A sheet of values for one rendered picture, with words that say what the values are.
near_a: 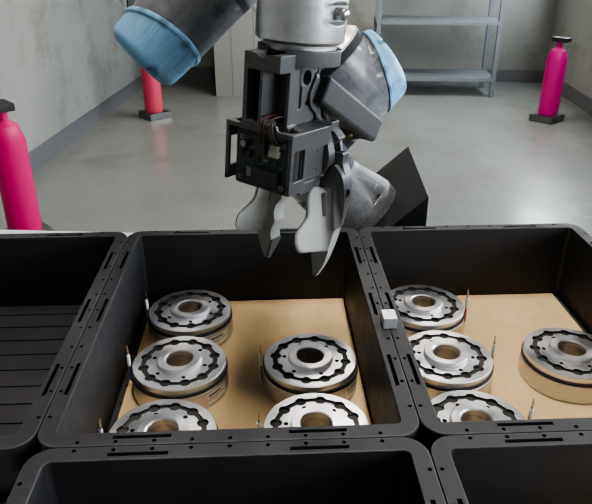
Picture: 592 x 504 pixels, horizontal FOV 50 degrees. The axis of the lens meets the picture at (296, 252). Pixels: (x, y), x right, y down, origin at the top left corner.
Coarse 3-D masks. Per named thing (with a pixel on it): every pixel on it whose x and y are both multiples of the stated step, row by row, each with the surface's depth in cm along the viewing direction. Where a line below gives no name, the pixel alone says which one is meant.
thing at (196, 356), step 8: (168, 352) 70; (176, 352) 70; (184, 352) 70; (192, 352) 70; (160, 360) 69; (192, 360) 69; (200, 360) 69; (160, 368) 68; (168, 368) 67; (176, 368) 67; (184, 368) 67; (192, 368) 68
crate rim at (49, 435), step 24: (360, 240) 81; (120, 264) 75; (360, 264) 75; (96, 312) 65; (96, 336) 61; (384, 336) 61; (72, 360) 58; (384, 360) 58; (72, 384) 55; (408, 408) 52; (48, 432) 49; (120, 432) 49; (144, 432) 49; (168, 432) 49; (192, 432) 49; (216, 432) 49; (240, 432) 49; (264, 432) 49; (288, 432) 49; (312, 432) 49; (336, 432) 49; (360, 432) 49; (384, 432) 49; (408, 432) 49
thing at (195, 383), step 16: (192, 336) 74; (144, 352) 71; (160, 352) 71; (208, 352) 71; (144, 368) 69; (208, 368) 68; (224, 368) 69; (144, 384) 66; (160, 384) 66; (176, 384) 66; (192, 384) 66; (208, 384) 66
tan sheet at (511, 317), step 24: (480, 312) 84; (504, 312) 84; (528, 312) 84; (552, 312) 84; (480, 336) 79; (504, 336) 79; (504, 360) 75; (504, 384) 71; (528, 384) 71; (528, 408) 67; (552, 408) 67; (576, 408) 67
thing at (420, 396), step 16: (496, 224) 86; (512, 224) 86; (528, 224) 86; (544, 224) 86; (560, 224) 86; (368, 240) 81; (368, 256) 77; (384, 288) 70; (384, 304) 67; (400, 320) 64; (400, 336) 61; (400, 352) 59; (416, 368) 57; (416, 384) 55; (416, 400) 53; (432, 416) 51; (432, 432) 50; (448, 432) 49; (464, 432) 49; (480, 432) 49; (496, 432) 49; (512, 432) 49; (528, 432) 50
